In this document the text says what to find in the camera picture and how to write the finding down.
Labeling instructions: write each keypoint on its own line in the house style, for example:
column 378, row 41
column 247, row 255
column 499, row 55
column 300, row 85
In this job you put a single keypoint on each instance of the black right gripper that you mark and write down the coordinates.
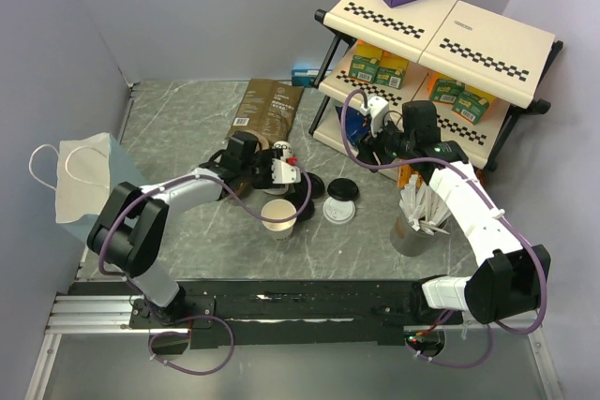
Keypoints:
column 371, row 144

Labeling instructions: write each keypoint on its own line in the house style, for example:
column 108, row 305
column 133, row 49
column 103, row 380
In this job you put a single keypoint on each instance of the orange snack bag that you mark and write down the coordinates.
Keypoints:
column 405, row 174

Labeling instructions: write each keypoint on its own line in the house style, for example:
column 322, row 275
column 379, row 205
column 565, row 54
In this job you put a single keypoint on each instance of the cream checkered shelf rack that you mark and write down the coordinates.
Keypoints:
column 485, row 50

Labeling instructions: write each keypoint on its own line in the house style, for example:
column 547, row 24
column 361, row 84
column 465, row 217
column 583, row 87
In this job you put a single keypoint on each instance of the black cup lid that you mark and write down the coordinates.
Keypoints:
column 343, row 189

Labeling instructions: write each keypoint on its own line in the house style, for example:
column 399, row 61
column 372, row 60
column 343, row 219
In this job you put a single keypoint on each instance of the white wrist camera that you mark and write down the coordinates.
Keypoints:
column 377, row 107
column 284, row 173

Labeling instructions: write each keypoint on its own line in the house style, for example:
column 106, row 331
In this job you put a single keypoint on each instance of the grey cup of stirrers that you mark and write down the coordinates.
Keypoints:
column 422, row 219

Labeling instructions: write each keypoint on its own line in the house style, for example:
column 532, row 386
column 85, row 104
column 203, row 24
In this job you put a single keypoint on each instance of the single white paper cup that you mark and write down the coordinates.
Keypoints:
column 278, row 219

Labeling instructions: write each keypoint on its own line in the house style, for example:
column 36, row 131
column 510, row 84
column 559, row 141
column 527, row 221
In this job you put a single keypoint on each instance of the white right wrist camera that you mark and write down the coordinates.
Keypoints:
column 377, row 107

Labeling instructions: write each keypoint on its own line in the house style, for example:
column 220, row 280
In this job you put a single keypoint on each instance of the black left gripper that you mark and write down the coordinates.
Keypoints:
column 266, row 155

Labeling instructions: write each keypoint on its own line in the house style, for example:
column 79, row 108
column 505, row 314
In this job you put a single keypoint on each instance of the brown coffee bean bag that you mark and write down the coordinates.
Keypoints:
column 267, row 109

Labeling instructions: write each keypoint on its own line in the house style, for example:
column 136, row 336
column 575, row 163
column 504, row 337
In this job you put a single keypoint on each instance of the blue chip bag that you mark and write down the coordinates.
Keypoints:
column 357, row 128

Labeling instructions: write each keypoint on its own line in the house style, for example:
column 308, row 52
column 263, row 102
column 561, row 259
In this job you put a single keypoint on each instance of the green juice carton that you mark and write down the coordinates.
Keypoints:
column 471, row 107
column 445, row 91
column 390, row 76
column 364, row 68

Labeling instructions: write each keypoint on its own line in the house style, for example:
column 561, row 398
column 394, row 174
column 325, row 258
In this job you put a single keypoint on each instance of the light blue paper bag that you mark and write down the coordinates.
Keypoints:
column 86, row 172

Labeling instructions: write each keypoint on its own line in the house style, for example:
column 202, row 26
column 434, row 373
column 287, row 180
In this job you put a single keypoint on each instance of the white paper cup stack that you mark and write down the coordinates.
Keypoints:
column 279, row 149

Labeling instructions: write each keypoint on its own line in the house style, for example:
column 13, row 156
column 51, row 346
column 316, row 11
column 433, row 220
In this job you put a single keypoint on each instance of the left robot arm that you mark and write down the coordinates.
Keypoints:
column 128, row 232

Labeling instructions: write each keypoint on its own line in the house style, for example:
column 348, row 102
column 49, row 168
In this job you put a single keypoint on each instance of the white plastic cup lids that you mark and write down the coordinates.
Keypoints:
column 338, row 212

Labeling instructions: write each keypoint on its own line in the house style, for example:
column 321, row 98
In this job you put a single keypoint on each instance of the blue R&O box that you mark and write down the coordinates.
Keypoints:
column 305, row 76

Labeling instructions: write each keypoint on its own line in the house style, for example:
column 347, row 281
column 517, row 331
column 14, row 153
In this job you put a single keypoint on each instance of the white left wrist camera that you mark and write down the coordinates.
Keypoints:
column 284, row 173

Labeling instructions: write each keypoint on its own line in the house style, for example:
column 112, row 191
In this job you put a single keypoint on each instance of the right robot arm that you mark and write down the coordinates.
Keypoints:
column 511, row 275

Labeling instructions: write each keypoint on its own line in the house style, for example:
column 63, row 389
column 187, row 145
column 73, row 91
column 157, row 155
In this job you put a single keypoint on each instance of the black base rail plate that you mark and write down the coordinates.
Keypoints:
column 220, row 312

